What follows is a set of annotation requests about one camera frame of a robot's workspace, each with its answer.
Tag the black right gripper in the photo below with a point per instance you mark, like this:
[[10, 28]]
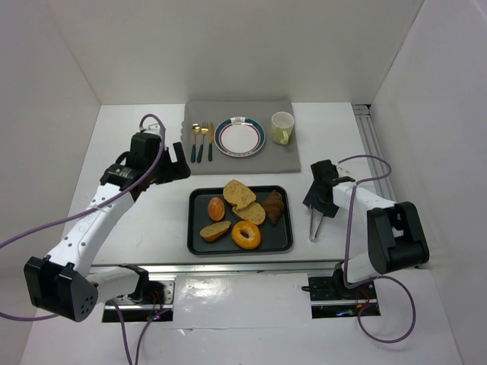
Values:
[[319, 203]]

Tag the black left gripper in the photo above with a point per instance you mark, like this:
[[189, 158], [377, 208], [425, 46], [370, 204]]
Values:
[[170, 167]]

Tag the metal bread tongs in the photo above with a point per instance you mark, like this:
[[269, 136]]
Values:
[[316, 220]]

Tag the brown chocolate croissant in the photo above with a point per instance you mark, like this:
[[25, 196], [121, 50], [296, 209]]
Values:
[[273, 206]]

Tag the orange round bun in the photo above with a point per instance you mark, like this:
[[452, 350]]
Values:
[[216, 209]]

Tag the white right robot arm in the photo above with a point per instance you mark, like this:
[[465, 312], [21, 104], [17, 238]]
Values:
[[394, 234]]

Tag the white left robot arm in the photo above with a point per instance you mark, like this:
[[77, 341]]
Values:
[[61, 282]]

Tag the upper seeded bread slice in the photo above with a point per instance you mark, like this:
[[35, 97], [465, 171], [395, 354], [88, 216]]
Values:
[[238, 195]]

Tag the lower seeded bread slice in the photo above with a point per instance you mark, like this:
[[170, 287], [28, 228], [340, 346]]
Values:
[[253, 213]]

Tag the small seeded bread slice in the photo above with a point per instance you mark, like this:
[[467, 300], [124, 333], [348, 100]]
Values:
[[214, 231]]

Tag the grey place mat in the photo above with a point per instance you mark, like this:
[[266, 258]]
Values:
[[272, 158]]

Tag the white plate teal rim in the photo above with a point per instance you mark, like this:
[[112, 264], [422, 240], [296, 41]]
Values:
[[239, 137]]

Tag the light green mug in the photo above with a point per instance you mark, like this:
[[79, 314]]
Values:
[[282, 124]]

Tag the orange glazed donut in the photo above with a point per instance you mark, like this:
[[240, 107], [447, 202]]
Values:
[[246, 235]]

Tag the gold spoon green handle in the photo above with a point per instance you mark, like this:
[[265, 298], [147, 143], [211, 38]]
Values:
[[195, 129]]

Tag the gold fork green handle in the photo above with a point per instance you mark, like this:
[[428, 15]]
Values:
[[203, 132]]

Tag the gold knife green handle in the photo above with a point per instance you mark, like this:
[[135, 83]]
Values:
[[211, 141]]

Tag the aluminium side rail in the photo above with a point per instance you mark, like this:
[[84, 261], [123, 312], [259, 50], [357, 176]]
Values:
[[371, 145]]

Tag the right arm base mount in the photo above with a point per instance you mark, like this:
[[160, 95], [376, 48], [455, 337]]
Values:
[[330, 298]]

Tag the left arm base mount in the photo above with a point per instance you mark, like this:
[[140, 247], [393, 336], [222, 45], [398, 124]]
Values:
[[139, 297]]

